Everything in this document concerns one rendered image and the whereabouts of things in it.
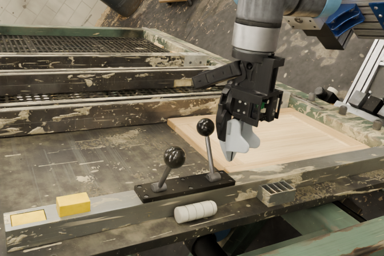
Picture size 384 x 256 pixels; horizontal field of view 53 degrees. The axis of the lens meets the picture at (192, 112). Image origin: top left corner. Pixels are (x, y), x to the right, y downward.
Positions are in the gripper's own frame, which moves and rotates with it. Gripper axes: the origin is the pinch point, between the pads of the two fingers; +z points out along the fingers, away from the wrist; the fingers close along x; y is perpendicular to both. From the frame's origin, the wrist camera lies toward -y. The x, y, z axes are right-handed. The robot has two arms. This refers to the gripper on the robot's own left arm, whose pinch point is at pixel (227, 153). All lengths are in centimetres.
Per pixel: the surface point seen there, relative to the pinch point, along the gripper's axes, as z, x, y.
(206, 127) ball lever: -2.5, 1.4, -6.7
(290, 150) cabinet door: 10.5, 34.8, -3.1
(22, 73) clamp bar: 5, 1, -83
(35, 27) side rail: 8, 54, -180
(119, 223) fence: 11.2, -18.8, -7.7
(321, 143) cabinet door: 10.5, 47.0, 0.3
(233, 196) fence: 10.6, 3.7, 0.6
